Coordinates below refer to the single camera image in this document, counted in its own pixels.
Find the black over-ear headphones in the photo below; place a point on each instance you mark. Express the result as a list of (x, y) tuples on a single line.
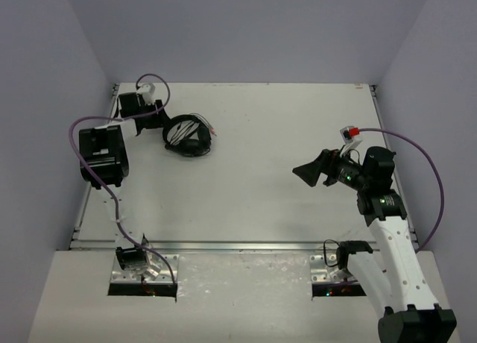
[(190, 135)]

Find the metal mounting plate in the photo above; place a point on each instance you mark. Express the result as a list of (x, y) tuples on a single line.
[(156, 272), (326, 271)]

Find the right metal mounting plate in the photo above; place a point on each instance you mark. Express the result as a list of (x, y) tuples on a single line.
[(326, 271)]

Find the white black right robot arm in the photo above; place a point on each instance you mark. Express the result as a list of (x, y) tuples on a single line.
[(406, 307)]

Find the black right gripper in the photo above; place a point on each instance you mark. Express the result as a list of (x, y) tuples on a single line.
[(327, 162)]

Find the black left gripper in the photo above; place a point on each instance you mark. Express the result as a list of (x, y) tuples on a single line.
[(147, 116)]

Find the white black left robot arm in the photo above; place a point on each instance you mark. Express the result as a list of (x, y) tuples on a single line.
[(102, 153)]

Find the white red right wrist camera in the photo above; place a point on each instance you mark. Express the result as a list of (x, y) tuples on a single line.
[(351, 137)]

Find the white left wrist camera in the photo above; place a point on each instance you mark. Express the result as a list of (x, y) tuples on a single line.
[(146, 93)]

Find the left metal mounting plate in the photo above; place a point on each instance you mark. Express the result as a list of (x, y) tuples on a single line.
[(156, 272)]

